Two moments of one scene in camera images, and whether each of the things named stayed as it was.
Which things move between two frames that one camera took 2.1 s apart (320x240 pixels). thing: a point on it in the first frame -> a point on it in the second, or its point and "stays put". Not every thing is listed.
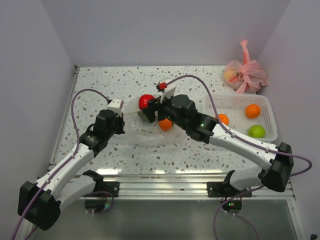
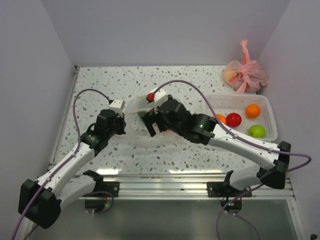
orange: (223, 118) stays put
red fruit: (143, 100) -> (233, 120)
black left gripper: (121, 122) stays put
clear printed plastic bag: (161, 133) stays put
